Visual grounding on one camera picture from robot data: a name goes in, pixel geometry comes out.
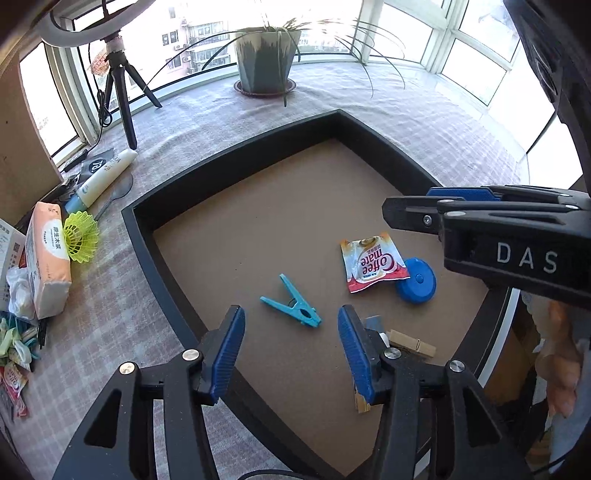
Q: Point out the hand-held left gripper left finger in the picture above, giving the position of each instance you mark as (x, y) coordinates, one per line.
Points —
(228, 350)

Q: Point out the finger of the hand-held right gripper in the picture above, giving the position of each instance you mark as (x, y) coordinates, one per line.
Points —
(406, 214)
(461, 194)

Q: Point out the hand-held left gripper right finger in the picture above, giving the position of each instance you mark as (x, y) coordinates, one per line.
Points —
(355, 355)

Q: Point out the light blue plastic clothespin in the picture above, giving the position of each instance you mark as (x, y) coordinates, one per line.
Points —
(300, 313)

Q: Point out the black tray with brown bottom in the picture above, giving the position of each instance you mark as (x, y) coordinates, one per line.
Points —
(277, 207)

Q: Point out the person's right hand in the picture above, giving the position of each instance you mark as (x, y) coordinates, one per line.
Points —
(561, 369)

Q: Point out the small grey white tube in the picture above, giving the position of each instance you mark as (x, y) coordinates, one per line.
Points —
(376, 323)

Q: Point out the wooden clothespin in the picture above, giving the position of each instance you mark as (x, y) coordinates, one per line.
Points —
(361, 406)
(415, 345)

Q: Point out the red white coffee creamer sachet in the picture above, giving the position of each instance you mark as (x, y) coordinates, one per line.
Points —
(371, 265)

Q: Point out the blue round tape measure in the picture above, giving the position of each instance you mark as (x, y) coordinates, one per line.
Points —
(420, 284)

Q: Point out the checked tablecloth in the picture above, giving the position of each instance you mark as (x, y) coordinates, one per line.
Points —
(392, 110)

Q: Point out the dark red plant saucer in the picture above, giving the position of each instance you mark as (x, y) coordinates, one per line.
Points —
(288, 88)

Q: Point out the yellow plastic shuttlecock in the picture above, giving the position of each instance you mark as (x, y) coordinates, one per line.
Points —
(83, 237)

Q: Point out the grey plastic spoon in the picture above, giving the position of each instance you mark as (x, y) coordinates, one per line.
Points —
(121, 187)

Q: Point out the orange tissue pack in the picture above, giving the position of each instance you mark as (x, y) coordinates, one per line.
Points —
(46, 277)

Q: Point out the potted plant in grey pot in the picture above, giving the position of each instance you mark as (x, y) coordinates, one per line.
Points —
(268, 60)

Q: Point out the pile of coloured clothespins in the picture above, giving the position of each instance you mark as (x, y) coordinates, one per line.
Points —
(16, 346)

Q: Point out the white lotion tube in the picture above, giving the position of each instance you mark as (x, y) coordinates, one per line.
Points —
(104, 177)

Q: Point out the white plastic bag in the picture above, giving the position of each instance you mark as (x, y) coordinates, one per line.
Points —
(21, 295)

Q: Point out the grey sachet with round logo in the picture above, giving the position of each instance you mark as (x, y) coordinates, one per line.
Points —
(97, 161)

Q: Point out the black tripod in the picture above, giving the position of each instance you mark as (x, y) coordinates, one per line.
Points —
(123, 106)

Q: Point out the brown cardboard panel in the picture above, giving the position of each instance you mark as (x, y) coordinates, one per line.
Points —
(23, 161)

